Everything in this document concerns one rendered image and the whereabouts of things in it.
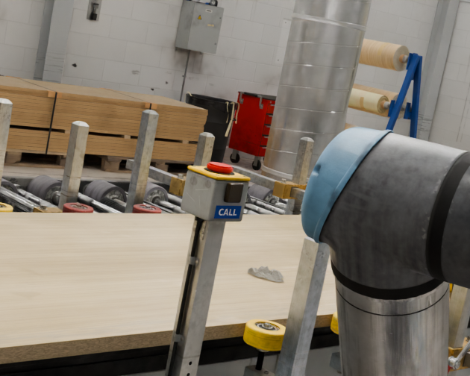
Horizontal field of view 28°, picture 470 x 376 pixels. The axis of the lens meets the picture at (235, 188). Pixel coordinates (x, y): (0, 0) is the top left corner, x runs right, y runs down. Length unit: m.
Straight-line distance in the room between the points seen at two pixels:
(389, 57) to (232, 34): 2.26
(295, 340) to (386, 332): 0.75
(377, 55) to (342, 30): 3.33
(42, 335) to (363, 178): 0.84
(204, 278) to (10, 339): 0.32
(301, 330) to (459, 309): 0.50
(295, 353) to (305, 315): 0.07
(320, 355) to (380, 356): 1.15
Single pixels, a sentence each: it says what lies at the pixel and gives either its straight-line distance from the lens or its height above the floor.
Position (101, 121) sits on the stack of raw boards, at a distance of 8.32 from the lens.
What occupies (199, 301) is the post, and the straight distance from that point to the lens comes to 1.44.
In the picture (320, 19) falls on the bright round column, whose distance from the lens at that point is 5.90.
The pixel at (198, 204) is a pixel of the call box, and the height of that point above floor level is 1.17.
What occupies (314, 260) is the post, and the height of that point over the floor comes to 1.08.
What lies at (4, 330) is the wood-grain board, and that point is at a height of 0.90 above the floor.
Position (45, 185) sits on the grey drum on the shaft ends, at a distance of 3.05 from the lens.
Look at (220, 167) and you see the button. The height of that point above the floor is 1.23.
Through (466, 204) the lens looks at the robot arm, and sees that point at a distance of 0.78.
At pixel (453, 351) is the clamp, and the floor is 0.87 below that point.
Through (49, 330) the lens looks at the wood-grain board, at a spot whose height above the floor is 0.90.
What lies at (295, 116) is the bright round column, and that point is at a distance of 5.93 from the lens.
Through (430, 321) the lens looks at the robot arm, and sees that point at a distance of 0.91.
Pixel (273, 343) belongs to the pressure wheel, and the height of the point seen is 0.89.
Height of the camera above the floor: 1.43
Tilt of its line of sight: 9 degrees down
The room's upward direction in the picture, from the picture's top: 11 degrees clockwise
